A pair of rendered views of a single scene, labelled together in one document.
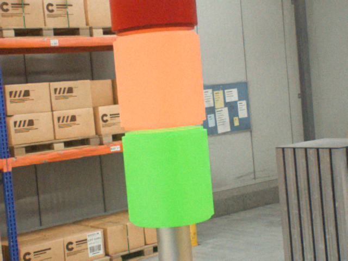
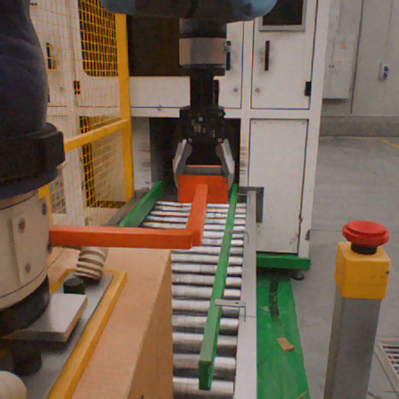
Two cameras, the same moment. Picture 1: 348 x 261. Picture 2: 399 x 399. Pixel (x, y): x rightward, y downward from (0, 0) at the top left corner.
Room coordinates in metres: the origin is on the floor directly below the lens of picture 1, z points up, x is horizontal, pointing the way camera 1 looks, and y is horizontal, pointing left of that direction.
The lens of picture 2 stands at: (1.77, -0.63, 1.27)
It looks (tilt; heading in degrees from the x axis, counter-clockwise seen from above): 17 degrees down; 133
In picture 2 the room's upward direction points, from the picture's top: straight up
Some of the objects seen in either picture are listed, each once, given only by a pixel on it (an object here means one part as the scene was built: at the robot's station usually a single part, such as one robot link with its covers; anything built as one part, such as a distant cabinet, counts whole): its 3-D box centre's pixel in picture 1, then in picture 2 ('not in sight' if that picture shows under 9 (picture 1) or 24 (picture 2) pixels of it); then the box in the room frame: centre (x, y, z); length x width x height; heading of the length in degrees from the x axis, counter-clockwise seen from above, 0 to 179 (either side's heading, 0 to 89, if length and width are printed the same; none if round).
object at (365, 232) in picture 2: not in sight; (364, 238); (1.56, -0.01, 1.02); 0.07 x 0.07 x 0.04
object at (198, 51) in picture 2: not in sight; (205, 54); (1.31, -0.11, 1.30); 0.08 x 0.08 x 0.05
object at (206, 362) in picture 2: not in sight; (235, 241); (0.81, 0.62, 0.60); 1.60 x 0.10 x 0.09; 126
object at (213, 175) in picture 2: not in sight; (203, 183); (1.29, -0.10, 1.08); 0.09 x 0.08 x 0.05; 39
